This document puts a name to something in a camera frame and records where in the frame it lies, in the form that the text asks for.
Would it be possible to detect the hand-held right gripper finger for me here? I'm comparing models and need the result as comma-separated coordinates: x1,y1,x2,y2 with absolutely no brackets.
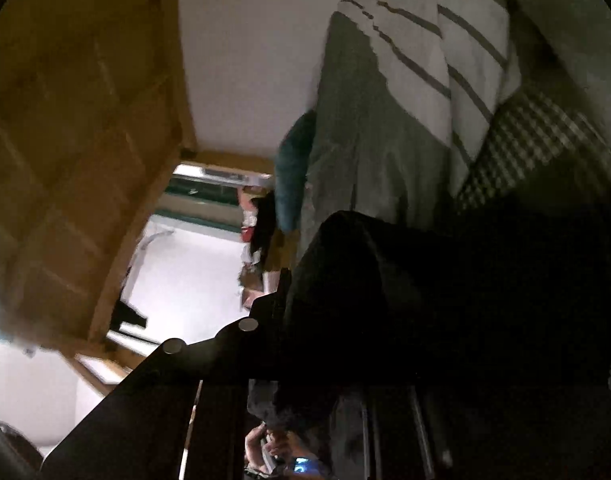
40,269,292,480

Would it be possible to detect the black jacket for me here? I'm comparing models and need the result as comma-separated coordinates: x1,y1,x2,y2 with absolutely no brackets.
248,210,611,480

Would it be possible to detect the black cloth pile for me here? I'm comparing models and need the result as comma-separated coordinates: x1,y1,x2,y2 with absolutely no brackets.
250,192,279,261

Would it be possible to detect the dark hanging cloth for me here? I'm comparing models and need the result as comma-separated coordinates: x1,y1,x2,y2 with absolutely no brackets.
109,265,149,333

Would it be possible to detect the computer case with blue lights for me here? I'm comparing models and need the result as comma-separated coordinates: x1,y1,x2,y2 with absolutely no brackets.
245,422,331,479

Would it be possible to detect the teal pillow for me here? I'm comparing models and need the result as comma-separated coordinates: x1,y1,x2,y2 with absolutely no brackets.
276,109,319,233

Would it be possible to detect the grey and white striped duvet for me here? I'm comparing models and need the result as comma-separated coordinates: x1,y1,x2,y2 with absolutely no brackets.
298,0,523,233

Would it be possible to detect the black white checkered bed sheet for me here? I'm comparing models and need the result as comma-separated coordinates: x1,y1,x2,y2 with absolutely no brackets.
453,91,611,211

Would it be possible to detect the grey folded cloth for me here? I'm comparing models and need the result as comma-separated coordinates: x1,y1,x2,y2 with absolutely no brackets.
505,0,611,131

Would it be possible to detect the wooden bunk bed frame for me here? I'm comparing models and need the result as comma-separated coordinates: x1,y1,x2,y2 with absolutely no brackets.
0,0,198,401

